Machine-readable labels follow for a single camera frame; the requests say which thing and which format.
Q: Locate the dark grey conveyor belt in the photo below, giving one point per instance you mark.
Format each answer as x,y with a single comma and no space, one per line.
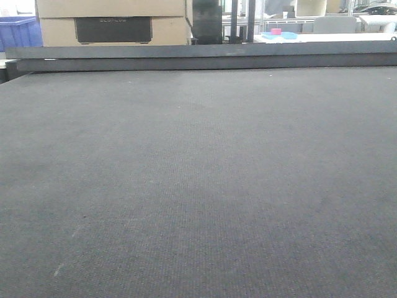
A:
262,183

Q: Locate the pink small box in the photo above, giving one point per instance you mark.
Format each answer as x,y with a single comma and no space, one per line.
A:
276,31

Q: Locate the lower cardboard box black label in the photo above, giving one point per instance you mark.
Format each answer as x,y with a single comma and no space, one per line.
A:
165,31

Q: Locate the upper cardboard box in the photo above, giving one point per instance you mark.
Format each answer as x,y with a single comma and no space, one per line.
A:
113,8

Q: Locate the white background table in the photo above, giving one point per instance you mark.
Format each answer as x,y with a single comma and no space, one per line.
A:
305,38

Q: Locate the light blue tray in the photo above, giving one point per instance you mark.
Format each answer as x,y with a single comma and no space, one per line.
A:
282,35

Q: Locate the black equipment cabinet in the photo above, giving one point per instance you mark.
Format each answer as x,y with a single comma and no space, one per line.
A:
207,22

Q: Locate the grey office chair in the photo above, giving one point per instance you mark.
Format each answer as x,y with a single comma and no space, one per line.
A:
334,25

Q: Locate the blue crate far left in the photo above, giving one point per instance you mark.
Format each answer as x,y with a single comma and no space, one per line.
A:
20,31

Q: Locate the black vertical post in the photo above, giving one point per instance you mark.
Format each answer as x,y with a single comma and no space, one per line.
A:
251,21

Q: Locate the black conveyor side rail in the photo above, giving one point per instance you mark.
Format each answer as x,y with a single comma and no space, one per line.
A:
204,57

